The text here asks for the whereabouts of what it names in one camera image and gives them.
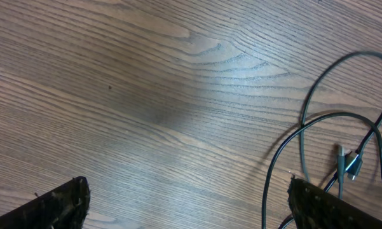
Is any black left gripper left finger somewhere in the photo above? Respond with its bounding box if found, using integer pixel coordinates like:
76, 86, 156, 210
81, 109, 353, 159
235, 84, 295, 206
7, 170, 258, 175
0, 176, 90, 229

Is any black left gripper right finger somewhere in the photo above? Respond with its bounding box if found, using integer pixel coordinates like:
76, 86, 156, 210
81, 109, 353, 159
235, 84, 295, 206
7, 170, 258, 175
288, 177, 382, 229

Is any black USB cable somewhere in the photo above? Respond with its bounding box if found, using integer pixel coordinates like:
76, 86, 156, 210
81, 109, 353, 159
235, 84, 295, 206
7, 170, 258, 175
261, 51, 382, 229

